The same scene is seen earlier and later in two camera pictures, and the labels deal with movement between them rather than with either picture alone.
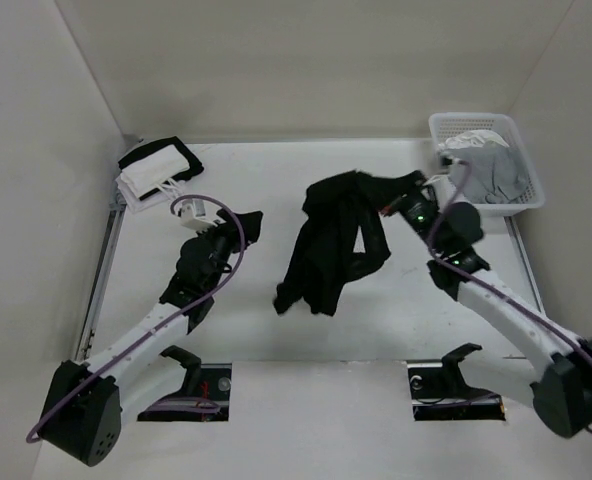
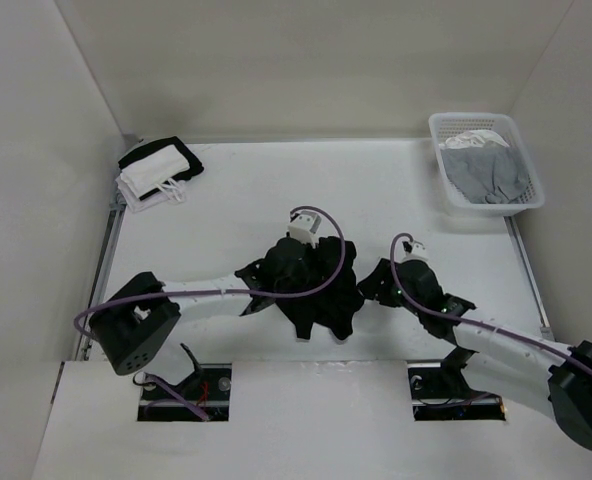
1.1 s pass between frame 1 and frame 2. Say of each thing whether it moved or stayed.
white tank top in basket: stayed
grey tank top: stayed
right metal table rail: stayed
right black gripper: moved
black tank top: moved
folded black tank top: stayed
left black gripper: moved
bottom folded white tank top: stayed
